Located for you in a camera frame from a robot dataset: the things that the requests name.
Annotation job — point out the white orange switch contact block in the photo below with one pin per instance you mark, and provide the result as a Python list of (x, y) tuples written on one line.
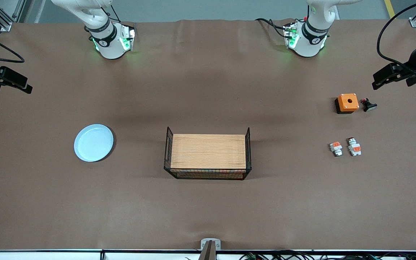
[(354, 147), (336, 148)]

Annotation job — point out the light blue round plate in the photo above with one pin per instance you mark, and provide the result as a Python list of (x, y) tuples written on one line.
[(93, 143)]

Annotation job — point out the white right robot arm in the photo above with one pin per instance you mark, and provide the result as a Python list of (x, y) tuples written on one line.
[(110, 47)]

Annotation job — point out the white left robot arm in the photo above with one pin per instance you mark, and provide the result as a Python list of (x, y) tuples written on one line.
[(309, 45)]

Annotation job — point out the black push button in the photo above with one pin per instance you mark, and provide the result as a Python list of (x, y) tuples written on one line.
[(368, 105)]

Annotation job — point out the orange button box with hole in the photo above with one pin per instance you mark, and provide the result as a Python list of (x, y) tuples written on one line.
[(348, 102)]

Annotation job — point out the brown table cover sheet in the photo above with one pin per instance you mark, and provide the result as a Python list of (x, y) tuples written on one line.
[(49, 198)]

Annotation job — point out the wooden board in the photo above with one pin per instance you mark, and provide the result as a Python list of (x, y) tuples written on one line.
[(208, 151)]

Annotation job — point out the white table edge rail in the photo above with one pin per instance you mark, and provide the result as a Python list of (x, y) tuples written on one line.
[(49, 255)]

